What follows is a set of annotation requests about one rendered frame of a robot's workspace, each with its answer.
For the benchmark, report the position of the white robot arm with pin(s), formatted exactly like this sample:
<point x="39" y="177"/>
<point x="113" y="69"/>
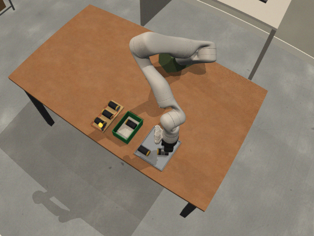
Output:
<point x="186" y="52"/>

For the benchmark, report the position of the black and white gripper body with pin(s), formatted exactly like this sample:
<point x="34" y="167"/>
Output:
<point x="167" y="142"/>

